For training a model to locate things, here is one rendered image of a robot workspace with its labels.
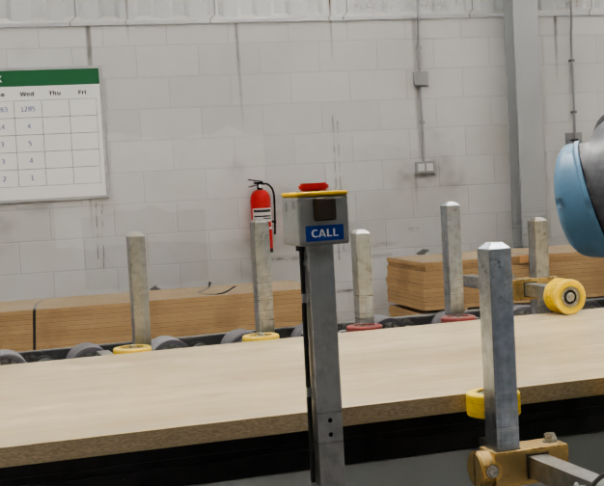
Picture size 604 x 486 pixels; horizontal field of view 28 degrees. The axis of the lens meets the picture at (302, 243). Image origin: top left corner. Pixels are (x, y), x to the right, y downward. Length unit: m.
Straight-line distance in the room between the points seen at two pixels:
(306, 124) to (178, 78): 1.01
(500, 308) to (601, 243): 0.52
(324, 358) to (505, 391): 0.27
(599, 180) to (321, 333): 0.54
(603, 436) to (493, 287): 0.47
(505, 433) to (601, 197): 0.62
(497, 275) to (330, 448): 0.33
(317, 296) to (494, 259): 0.26
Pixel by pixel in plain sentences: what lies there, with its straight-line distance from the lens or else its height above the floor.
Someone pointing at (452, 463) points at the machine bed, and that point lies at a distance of 1.94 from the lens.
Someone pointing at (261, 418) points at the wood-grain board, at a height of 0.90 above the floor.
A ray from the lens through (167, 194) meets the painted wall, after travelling 8.80.
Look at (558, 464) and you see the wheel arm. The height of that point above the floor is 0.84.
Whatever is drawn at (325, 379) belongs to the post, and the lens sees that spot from 1.60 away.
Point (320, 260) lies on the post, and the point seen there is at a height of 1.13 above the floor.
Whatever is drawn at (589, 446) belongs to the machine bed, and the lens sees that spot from 2.05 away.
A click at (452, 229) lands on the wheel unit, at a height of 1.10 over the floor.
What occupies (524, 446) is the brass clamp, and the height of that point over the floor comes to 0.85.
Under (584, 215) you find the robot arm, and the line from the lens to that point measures 1.19.
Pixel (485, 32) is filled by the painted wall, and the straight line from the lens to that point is 9.52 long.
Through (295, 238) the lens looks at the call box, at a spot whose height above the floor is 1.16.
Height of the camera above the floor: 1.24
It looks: 3 degrees down
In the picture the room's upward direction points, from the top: 3 degrees counter-clockwise
